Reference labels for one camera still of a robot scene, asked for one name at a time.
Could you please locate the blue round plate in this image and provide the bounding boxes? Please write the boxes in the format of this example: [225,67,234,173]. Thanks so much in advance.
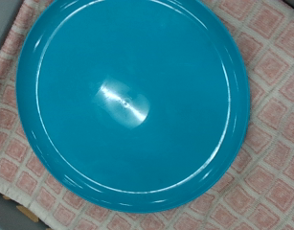
[15,0,252,214]

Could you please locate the pink checkered cloth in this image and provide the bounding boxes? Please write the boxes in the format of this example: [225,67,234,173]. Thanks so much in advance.
[0,0,294,230]

